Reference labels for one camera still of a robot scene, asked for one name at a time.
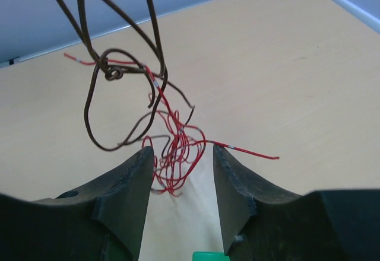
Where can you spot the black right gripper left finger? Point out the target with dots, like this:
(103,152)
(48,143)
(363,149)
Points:
(100,220)

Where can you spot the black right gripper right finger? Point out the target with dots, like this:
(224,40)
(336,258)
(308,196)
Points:
(262,221)

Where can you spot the near green plastic bin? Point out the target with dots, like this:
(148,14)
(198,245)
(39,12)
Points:
(209,256)

